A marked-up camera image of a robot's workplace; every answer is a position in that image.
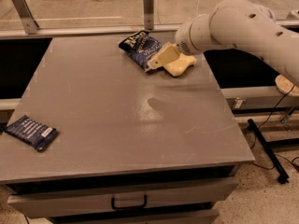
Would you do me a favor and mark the yellow sponge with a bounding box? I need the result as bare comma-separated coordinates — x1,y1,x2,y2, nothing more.
164,53,197,77

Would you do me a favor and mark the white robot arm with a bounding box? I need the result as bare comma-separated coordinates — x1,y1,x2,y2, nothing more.
148,0,299,85

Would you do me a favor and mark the blue chip bag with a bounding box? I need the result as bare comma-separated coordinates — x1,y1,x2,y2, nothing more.
119,30,163,72

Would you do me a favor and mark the black floor stand bar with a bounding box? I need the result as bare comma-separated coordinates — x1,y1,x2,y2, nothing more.
248,119,289,184

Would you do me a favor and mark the dark blue snack packet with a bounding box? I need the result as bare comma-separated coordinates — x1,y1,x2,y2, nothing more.
4,116,57,152

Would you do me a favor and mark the middle metal bracket post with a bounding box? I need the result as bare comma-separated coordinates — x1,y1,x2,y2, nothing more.
143,0,154,30

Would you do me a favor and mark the metal bracket post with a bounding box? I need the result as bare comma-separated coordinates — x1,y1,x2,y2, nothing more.
143,0,154,30
11,0,39,35

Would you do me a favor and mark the black cable on floor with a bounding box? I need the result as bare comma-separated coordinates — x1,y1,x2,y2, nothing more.
250,85,299,174

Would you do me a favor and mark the left metal bracket post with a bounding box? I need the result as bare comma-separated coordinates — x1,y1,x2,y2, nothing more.
11,0,39,35

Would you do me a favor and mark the grey drawer with black handle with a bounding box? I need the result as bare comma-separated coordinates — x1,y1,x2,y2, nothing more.
7,177,237,218

